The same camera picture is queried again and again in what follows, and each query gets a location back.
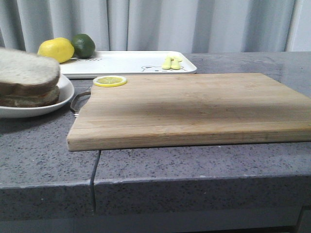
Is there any white round plate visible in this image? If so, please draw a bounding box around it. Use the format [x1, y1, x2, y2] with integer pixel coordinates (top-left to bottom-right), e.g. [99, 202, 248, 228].
[0, 74, 74, 118]

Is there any white bread slice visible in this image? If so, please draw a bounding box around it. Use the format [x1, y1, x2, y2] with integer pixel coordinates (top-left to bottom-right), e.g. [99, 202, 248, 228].
[0, 47, 60, 96]

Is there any white rectangular tray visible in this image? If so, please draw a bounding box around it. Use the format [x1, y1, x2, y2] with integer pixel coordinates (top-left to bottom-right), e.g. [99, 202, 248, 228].
[60, 51, 197, 79]

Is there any wooden cutting board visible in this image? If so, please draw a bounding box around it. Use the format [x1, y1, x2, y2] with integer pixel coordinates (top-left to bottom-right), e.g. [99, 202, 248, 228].
[67, 73, 311, 151]

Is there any left yellow-green small piece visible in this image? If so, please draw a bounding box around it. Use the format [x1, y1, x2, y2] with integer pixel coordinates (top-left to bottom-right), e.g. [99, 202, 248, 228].
[161, 56, 173, 70]

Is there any yellow-green small piece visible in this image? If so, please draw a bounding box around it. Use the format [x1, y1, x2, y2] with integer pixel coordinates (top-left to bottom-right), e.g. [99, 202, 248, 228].
[171, 56, 183, 70]
[161, 56, 173, 70]

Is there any right yellow-green small piece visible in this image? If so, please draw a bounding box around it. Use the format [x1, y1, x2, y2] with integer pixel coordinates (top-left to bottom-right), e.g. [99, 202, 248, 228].
[171, 56, 183, 70]

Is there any lemon slice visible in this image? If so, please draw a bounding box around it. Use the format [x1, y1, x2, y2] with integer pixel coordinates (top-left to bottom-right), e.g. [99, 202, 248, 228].
[93, 76, 127, 87]

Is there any green lime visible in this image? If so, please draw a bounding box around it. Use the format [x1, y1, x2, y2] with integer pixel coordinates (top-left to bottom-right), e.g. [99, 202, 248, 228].
[71, 34, 95, 59]

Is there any grey curtain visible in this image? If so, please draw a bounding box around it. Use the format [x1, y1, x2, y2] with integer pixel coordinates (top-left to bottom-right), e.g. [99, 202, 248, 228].
[0, 0, 311, 53]

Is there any yellow lemon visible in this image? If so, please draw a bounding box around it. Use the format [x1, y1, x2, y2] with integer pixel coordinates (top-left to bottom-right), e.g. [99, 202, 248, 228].
[37, 37, 74, 63]

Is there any metal board handle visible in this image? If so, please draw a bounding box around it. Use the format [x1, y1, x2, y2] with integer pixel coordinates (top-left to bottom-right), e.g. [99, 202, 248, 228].
[69, 87, 91, 117]

